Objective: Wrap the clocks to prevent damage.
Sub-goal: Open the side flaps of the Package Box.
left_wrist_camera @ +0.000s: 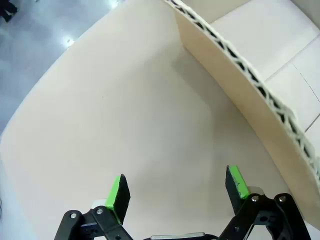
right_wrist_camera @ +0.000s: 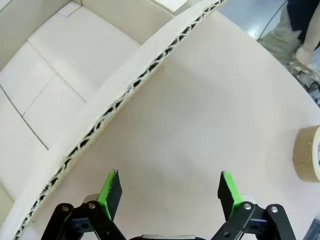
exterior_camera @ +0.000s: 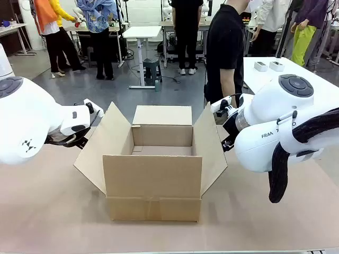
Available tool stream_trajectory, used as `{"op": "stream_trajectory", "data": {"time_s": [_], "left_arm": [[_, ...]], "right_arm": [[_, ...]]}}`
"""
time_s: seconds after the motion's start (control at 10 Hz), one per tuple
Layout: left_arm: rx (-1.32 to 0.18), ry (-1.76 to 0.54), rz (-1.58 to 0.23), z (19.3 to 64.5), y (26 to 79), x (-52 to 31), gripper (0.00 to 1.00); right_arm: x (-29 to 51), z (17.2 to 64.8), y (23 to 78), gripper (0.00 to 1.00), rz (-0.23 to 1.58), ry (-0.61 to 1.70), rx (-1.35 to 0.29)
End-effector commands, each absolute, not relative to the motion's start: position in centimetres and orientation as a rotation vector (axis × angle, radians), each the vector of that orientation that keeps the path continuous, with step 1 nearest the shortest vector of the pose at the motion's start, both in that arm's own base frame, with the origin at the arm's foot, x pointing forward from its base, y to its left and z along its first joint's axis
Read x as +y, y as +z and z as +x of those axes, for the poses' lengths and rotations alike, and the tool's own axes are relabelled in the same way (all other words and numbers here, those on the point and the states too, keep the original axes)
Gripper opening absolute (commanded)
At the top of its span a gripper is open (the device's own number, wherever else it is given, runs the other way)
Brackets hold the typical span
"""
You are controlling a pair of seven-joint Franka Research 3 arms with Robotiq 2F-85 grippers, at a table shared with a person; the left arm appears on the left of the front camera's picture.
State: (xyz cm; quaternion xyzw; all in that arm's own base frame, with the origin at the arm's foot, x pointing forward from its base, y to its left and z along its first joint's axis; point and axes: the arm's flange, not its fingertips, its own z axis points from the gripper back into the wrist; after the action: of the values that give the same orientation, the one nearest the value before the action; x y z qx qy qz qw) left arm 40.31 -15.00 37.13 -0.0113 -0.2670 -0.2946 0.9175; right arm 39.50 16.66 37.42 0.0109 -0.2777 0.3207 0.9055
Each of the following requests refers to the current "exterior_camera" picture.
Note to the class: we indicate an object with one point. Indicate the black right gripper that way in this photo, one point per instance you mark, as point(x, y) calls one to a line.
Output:
point(231, 127)

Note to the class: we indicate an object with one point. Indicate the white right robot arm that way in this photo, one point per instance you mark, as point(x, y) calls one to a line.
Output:
point(272, 119)

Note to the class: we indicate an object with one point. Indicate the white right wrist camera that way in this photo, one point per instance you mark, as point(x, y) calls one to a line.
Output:
point(219, 104)

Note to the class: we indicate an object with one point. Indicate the black tripod pole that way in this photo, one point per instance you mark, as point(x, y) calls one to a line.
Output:
point(284, 29)

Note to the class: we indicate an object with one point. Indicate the person in black shirt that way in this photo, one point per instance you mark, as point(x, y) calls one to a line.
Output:
point(223, 45)

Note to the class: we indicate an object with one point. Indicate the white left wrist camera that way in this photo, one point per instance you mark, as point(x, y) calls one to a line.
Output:
point(96, 109)

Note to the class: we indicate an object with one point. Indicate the white standing desk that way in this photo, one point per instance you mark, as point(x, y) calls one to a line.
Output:
point(143, 33)

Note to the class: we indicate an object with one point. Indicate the person in yellow top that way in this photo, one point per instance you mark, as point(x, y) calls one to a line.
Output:
point(62, 13)

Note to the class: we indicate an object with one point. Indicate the white side table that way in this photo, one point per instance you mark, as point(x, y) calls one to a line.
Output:
point(13, 26)

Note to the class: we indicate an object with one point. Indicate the bystander in black clothes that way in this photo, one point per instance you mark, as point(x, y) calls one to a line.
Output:
point(186, 26)

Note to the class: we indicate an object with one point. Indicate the person in orange vest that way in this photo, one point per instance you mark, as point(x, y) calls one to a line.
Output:
point(45, 13)

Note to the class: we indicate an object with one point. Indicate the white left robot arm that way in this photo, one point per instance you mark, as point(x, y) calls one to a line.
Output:
point(26, 119)

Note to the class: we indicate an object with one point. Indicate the brown cardboard box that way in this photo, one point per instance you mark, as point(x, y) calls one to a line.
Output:
point(152, 180)

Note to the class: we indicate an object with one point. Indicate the person in lime trousers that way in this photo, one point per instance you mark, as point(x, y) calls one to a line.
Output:
point(304, 39)

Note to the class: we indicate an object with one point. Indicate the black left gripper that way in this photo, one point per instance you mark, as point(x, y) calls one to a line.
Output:
point(84, 139)

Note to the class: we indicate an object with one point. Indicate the person in blue patterned shirt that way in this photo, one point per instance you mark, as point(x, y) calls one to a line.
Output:
point(98, 18)

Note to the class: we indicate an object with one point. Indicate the small white box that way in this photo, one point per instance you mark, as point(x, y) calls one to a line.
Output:
point(276, 66)
point(260, 66)

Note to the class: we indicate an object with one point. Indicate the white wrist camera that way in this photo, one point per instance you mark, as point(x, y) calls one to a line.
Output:
point(219, 104)
point(96, 109)

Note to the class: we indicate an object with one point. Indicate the person's right forearm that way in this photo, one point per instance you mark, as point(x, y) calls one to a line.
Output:
point(229, 84)

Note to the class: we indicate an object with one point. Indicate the person in white jacket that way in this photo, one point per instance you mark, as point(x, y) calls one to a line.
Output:
point(270, 16)

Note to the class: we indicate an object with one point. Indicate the grey plastic stool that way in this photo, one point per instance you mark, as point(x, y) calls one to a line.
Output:
point(152, 68)

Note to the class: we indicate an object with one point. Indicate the large white table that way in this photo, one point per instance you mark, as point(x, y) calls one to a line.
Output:
point(304, 70)

